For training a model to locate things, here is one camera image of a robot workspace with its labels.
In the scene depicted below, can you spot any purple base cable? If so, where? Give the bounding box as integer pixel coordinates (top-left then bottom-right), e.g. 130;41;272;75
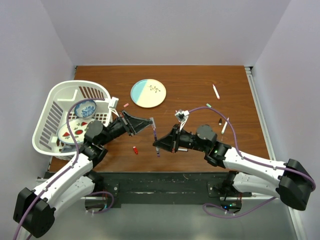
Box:
202;196;277;220
84;191;115;215

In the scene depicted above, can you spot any white black-tip marker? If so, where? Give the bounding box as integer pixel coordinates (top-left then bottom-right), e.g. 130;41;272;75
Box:
221;118;229;135

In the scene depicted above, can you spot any purple pen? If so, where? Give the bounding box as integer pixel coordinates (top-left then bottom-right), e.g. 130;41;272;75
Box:
150;117;160;158

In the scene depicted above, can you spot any pink marker pen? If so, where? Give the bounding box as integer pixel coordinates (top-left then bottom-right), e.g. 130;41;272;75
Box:
212;84;221;100

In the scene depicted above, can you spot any watermelon patterned plate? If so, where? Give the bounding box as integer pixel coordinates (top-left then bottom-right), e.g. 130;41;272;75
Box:
57;118;94;146

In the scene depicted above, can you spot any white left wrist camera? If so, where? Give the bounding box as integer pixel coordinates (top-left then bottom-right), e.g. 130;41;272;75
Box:
104;96;119;117

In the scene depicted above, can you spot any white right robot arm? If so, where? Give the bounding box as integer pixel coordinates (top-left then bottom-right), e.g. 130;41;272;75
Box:
152;124;314;211

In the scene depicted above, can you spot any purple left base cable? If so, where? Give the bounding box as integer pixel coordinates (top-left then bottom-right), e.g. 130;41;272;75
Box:
84;191;115;215

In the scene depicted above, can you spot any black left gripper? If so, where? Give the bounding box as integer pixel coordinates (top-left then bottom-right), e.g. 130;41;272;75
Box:
99;109;152;146

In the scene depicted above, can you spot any red pen cap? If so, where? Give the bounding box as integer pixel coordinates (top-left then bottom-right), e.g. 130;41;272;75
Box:
132;146;139;155

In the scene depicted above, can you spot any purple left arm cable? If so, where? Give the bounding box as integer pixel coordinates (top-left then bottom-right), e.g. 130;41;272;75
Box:
11;98;111;240

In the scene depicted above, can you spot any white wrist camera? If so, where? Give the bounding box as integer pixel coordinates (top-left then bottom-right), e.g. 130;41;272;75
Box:
104;96;119;117
174;109;190;131

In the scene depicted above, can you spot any aluminium frame rail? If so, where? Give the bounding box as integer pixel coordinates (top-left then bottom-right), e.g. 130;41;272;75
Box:
244;66;276;161

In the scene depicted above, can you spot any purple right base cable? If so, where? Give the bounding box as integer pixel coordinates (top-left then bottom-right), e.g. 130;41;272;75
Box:
202;196;277;220

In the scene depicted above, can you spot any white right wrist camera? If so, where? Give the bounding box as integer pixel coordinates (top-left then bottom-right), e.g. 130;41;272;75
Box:
174;109;190;131

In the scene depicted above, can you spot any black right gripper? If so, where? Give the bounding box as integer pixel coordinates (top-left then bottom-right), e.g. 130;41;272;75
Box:
153;124;208;154

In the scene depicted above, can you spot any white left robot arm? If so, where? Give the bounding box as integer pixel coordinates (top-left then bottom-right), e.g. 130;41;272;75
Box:
13;110;153;239

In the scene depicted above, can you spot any blue patterned bowl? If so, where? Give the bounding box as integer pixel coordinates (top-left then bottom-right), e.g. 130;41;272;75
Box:
74;100;97;119

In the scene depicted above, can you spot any cream and teal plate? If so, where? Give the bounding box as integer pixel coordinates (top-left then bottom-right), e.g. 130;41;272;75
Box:
130;78;167;108

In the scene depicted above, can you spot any white plastic dish basket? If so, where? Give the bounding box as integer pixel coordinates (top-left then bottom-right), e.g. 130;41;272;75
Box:
32;80;112;161

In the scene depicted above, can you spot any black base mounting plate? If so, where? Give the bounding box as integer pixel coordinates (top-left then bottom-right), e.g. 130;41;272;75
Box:
84;172;252;211

